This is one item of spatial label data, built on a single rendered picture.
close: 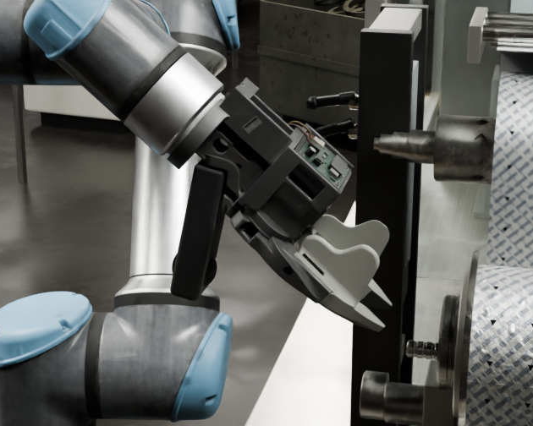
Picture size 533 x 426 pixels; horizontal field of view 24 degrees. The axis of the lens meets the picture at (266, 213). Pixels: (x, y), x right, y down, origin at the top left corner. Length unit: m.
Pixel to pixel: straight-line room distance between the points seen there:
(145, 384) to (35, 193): 4.06
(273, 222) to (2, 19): 0.29
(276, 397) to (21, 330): 0.45
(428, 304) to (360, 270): 0.99
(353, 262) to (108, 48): 0.24
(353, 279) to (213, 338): 0.39
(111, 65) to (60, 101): 5.30
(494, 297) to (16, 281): 3.57
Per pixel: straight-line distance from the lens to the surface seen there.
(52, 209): 5.12
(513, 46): 1.16
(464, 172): 1.16
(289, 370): 1.71
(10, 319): 1.35
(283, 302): 4.16
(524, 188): 1.12
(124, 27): 0.94
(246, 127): 0.94
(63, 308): 1.34
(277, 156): 0.93
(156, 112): 0.93
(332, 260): 0.94
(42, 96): 6.28
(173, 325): 1.31
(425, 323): 1.86
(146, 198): 1.35
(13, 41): 1.05
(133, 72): 0.93
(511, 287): 0.94
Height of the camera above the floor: 1.67
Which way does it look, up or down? 19 degrees down
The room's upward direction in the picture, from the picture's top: straight up
